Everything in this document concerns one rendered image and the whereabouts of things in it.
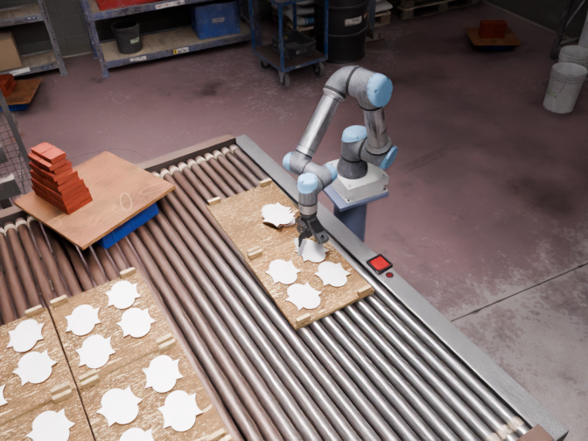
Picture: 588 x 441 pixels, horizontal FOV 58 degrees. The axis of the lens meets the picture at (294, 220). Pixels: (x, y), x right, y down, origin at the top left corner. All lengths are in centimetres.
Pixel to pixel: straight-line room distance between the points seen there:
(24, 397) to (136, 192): 97
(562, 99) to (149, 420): 453
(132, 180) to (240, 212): 52
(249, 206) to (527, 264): 198
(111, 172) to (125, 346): 95
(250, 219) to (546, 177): 278
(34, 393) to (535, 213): 334
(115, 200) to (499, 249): 246
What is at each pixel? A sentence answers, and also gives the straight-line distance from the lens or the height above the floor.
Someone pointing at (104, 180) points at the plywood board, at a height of 104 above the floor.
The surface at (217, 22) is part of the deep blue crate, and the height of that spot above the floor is 31.
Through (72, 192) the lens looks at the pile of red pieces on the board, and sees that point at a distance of 242.
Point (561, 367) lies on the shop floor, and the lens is 326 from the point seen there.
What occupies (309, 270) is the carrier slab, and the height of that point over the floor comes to 94.
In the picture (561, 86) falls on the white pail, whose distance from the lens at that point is 537.
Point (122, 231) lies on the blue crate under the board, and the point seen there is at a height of 96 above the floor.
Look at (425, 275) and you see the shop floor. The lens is 348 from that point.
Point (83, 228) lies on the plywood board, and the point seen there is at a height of 104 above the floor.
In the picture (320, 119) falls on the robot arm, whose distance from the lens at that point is 213.
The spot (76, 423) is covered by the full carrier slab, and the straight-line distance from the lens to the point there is 189.
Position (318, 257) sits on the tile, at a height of 95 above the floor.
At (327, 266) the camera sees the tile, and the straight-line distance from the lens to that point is 214.
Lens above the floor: 247
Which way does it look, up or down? 40 degrees down
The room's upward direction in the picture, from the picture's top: 2 degrees counter-clockwise
